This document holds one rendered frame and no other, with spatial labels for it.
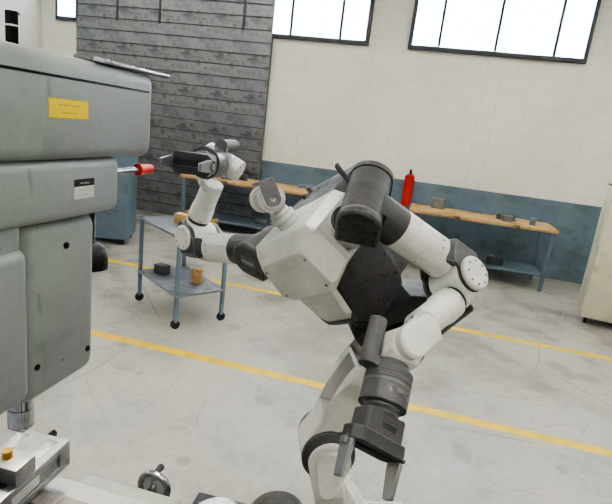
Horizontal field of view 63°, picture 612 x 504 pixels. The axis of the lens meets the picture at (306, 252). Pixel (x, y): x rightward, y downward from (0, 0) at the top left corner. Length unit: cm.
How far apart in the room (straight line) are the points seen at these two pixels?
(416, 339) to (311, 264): 30
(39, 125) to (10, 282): 23
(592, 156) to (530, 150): 85
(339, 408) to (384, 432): 46
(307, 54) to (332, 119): 109
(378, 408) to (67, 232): 62
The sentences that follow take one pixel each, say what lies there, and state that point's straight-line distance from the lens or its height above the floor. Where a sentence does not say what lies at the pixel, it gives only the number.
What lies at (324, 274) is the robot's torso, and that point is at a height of 152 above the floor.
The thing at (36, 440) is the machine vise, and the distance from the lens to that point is 145.
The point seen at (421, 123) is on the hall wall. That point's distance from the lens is 823.
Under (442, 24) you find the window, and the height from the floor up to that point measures 351.
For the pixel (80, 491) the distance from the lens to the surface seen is 152.
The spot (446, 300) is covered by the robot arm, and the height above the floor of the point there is 151.
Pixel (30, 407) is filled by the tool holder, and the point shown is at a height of 124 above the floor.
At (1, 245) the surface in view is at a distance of 84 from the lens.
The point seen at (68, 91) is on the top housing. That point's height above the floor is 184.
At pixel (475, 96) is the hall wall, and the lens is 827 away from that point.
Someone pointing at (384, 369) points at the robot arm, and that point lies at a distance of 92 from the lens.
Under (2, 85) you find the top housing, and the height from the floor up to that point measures 183.
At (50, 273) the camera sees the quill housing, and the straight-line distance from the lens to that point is 95.
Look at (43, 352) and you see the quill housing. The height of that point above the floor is 140.
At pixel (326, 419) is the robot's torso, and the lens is 137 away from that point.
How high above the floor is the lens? 183
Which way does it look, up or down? 14 degrees down
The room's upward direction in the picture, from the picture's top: 7 degrees clockwise
